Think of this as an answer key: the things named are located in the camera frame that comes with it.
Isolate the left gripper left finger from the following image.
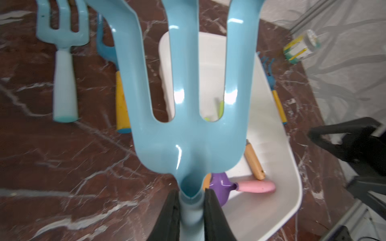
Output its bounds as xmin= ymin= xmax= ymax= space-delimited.
xmin=147 ymin=189 xmax=181 ymax=241

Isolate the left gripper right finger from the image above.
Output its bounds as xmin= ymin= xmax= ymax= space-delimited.
xmin=204 ymin=189 xmax=236 ymax=241

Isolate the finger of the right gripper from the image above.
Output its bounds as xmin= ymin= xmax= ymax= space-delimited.
xmin=346 ymin=176 xmax=386 ymax=220
xmin=308 ymin=117 xmax=386 ymax=172

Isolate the dark teal rake yellow handle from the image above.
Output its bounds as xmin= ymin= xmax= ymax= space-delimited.
xmin=257 ymin=51 xmax=287 ymax=125

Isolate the dark teal fork yellow handle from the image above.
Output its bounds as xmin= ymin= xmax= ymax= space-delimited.
xmin=96 ymin=13 xmax=131 ymax=134

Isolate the light blue fork pale handle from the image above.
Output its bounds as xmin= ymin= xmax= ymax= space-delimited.
xmin=36 ymin=0 xmax=89 ymax=123

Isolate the small jar green label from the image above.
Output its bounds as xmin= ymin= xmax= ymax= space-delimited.
xmin=283 ymin=29 xmax=321 ymax=64

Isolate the purple rake pink handle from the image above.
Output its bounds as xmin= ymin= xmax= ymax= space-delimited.
xmin=209 ymin=173 xmax=276 ymax=206

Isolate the green tool wooden handle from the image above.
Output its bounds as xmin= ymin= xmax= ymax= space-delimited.
xmin=203 ymin=173 xmax=212 ymax=191

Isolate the green rake wooden handle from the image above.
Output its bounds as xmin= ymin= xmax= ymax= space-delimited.
xmin=217 ymin=99 xmax=266 ymax=181

